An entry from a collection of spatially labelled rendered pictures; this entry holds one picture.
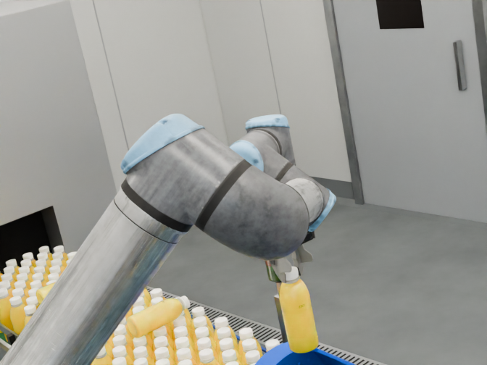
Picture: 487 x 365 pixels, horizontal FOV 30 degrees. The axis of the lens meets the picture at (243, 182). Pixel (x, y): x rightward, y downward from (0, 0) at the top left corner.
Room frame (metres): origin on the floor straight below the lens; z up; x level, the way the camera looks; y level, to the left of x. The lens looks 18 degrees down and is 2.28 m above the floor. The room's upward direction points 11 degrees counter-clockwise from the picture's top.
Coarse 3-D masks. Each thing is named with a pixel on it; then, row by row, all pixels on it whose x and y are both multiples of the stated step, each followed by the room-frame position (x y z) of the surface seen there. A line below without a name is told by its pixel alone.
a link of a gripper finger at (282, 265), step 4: (276, 260) 1.86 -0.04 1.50; (280, 260) 1.85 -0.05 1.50; (284, 260) 1.84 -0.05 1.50; (272, 264) 1.86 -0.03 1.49; (276, 264) 1.86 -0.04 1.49; (280, 264) 1.85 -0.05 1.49; (284, 264) 1.84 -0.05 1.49; (288, 264) 1.83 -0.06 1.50; (276, 268) 1.86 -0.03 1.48; (280, 268) 1.85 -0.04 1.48; (284, 268) 1.84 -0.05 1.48; (288, 268) 1.83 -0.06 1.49; (276, 272) 1.86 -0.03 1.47; (280, 272) 1.85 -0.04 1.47; (284, 272) 1.85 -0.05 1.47; (280, 276) 1.86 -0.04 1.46; (284, 276) 1.87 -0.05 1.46; (280, 280) 1.87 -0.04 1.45; (284, 280) 1.86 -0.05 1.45
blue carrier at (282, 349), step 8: (280, 344) 1.98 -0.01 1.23; (272, 352) 1.94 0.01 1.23; (280, 352) 1.93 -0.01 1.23; (288, 352) 1.93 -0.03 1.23; (312, 352) 2.02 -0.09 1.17; (320, 352) 1.95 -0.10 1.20; (264, 360) 1.93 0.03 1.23; (272, 360) 1.91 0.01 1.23; (280, 360) 1.90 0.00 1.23; (288, 360) 1.98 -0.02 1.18; (296, 360) 1.99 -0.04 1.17; (304, 360) 2.00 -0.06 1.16; (312, 360) 2.02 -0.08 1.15; (320, 360) 2.03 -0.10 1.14; (328, 360) 2.00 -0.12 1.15; (336, 360) 1.91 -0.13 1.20; (344, 360) 1.89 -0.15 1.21
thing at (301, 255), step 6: (300, 246) 1.88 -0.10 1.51; (294, 252) 1.89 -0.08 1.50; (300, 252) 1.89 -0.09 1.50; (306, 252) 1.87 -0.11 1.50; (294, 258) 1.89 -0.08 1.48; (300, 258) 1.89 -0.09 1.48; (306, 258) 1.88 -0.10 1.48; (312, 258) 1.86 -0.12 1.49; (294, 264) 1.90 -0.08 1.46; (300, 264) 1.89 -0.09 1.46; (300, 270) 1.89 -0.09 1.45
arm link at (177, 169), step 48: (144, 144) 1.19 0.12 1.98; (192, 144) 1.19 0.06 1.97; (144, 192) 1.18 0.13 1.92; (192, 192) 1.16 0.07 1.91; (96, 240) 1.19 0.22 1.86; (144, 240) 1.17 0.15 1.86; (96, 288) 1.16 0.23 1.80; (144, 288) 1.20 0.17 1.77; (48, 336) 1.16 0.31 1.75; (96, 336) 1.17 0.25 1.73
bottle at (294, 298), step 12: (288, 288) 1.86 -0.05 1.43; (300, 288) 1.86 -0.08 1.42; (288, 300) 1.86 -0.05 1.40; (300, 300) 1.85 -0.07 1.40; (288, 312) 1.86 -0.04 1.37; (300, 312) 1.85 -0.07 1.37; (312, 312) 1.88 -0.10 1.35; (288, 324) 1.86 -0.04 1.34; (300, 324) 1.85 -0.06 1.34; (312, 324) 1.86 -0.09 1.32; (288, 336) 1.87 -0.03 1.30; (300, 336) 1.85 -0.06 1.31; (312, 336) 1.86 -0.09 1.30; (300, 348) 1.85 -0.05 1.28; (312, 348) 1.85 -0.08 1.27
